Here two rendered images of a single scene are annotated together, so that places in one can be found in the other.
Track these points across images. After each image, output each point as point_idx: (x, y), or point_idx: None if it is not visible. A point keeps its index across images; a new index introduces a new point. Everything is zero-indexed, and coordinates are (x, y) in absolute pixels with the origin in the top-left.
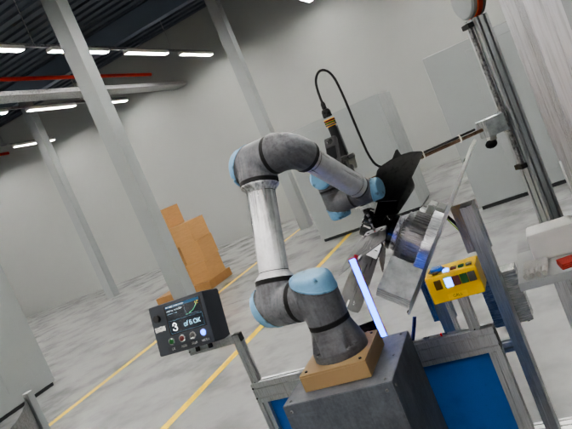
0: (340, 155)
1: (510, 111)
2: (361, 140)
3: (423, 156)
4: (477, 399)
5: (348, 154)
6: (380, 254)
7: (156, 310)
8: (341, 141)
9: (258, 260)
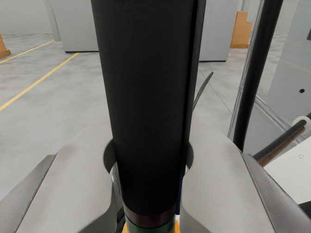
0: (133, 145)
1: None
2: (261, 53)
3: (304, 130)
4: None
5: (213, 168)
6: (120, 205)
7: None
8: (191, 9)
9: None
